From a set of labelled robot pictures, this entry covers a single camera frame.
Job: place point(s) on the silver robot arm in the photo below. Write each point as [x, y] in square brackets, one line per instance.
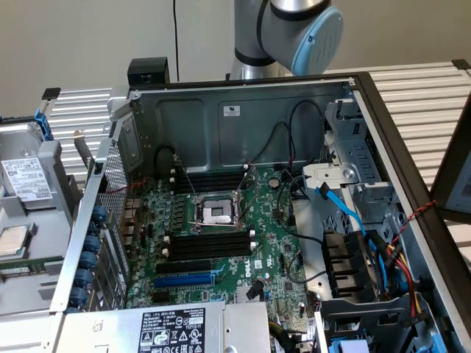
[279, 36]

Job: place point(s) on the green RAM stick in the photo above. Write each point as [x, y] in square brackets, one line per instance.
[22, 266]

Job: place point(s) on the metal socket cover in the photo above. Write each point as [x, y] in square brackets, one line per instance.
[247, 191]

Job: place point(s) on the round coin battery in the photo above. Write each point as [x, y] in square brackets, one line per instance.
[273, 181]

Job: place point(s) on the CPU socket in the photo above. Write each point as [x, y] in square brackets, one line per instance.
[213, 211]

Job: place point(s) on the thin metal locking lever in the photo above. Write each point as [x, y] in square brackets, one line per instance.
[213, 225]
[185, 174]

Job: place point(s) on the green motherboard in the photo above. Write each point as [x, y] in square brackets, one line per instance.
[265, 220]

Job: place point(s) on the white case label sticker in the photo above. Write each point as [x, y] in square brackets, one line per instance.
[232, 110]

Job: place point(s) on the open grey PC case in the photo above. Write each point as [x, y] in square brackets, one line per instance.
[191, 125]

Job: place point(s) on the long black expansion slot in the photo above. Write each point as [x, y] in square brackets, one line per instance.
[184, 267]

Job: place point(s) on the blue expansion slot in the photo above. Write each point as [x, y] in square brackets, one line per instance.
[184, 281]

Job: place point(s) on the silver chipset heatsink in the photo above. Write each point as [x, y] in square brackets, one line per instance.
[243, 294]

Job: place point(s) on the metal disk bay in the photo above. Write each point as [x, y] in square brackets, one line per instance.
[364, 158]

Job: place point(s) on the black box device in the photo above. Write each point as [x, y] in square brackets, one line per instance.
[147, 71]

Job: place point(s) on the short black expansion slot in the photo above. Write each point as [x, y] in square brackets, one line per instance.
[163, 298]

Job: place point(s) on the blue slot retention bar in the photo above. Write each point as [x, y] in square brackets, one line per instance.
[90, 244]

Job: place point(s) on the dark metal drive cage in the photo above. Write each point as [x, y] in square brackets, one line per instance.
[368, 316]

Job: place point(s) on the grey parts rack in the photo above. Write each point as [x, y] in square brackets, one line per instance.
[48, 220]

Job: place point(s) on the grey power supply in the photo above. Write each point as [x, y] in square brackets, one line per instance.
[110, 327]

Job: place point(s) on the blue disk caddy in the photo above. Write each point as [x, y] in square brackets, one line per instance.
[42, 121]

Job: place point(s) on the black table end cap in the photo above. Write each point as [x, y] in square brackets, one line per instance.
[461, 64]
[51, 93]

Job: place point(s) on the dark framed panel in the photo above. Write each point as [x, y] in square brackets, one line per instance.
[452, 176]

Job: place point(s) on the hard disk with white label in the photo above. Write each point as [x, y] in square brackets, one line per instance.
[18, 141]

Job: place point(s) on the silver CPU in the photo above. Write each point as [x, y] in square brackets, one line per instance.
[13, 239]

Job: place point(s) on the black plastic bracket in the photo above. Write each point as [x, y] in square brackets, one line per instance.
[346, 257]

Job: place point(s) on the graphics card with metal bracket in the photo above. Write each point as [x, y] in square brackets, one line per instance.
[82, 147]

